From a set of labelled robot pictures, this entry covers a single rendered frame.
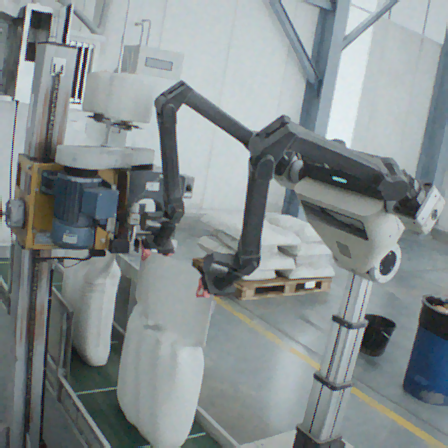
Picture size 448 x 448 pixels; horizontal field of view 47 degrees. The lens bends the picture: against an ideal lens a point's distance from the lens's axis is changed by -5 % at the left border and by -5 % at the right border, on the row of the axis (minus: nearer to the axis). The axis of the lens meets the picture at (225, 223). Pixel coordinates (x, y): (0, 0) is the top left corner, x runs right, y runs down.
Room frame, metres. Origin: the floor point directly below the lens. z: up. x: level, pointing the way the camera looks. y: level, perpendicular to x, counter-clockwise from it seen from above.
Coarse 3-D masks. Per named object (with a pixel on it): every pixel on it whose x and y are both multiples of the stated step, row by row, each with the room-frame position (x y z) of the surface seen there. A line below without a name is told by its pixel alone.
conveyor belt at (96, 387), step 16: (0, 272) 3.12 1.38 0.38; (112, 336) 2.54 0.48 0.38; (112, 352) 2.37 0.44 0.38; (80, 368) 2.15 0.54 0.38; (96, 368) 2.18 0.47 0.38; (112, 368) 2.21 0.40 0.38; (80, 384) 2.01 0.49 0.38; (96, 384) 2.04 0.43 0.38; (112, 384) 2.07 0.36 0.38; (80, 400) 1.89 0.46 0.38; (96, 400) 1.91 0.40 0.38; (112, 400) 1.94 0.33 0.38; (96, 416) 1.80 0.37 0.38; (112, 416) 1.82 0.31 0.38; (112, 432) 1.71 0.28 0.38; (128, 432) 1.74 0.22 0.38; (192, 432) 1.82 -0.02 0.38
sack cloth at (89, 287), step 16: (64, 256) 2.41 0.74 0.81; (80, 256) 2.34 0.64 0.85; (112, 256) 2.19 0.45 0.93; (64, 272) 2.41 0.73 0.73; (80, 272) 2.26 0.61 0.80; (96, 272) 2.20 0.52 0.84; (112, 272) 2.22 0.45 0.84; (64, 288) 2.40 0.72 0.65; (80, 288) 2.23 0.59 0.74; (96, 288) 2.21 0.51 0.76; (112, 288) 2.25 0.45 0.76; (80, 304) 2.21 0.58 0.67; (96, 304) 2.22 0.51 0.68; (112, 304) 2.27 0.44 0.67; (80, 320) 2.21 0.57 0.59; (96, 320) 2.22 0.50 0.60; (112, 320) 2.31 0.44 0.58; (80, 336) 2.21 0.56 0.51; (96, 336) 2.22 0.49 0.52; (80, 352) 2.21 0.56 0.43; (96, 352) 2.22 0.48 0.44
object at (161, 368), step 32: (160, 256) 1.94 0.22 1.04; (160, 288) 1.74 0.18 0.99; (192, 288) 1.69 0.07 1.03; (128, 320) 1.90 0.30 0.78; (160, 320) 1.73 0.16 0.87; (192, 320) 1.68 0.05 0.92; (128, 352) 1.84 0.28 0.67; (160, 352) 1.68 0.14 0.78; (192, 352) 1.69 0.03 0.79; (128, 384) 1.81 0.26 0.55; (160, 384) 1.66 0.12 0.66; (192, 384) 1.68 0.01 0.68; (128, 416) 1.80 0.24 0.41; (160, 416) 1.64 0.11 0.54; (192, 416) 1.69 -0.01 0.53
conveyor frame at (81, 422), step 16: (0, 288) 2.95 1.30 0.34; (48, 352) 2.15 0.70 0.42; (48, 368) 2.13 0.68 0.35; (48, 384) 2.10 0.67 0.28; (64, 384) 1.92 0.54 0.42; (64, 400) 1.94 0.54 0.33; (80, 416) 1.80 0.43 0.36; (208, 416) 1.89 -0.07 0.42; (80, 432) 1.79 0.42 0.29; (96, 432) 1.64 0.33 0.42; (208, 432) 1.86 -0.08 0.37; (224, 432) 1.80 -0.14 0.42
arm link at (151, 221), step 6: (174, 210) 1.82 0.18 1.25; (180, 210) 1.82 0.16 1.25; (144, 216) 1.83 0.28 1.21; (150, 216) 1.81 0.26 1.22; (156, 216) 1.82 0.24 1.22; (162, 216) 1.83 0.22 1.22; (168, 216) 1.85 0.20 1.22; (174, 216) 1.82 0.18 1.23; (180, 216) 1.83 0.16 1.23; (144, 222) 1.81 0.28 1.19; (150, 222) 1.81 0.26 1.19; (156, 222) 1.82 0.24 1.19; (174, 222) 1.83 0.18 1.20; (144, 228) 1.80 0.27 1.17; (150, 228) 1.81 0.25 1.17; (156, 228) 1.82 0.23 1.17
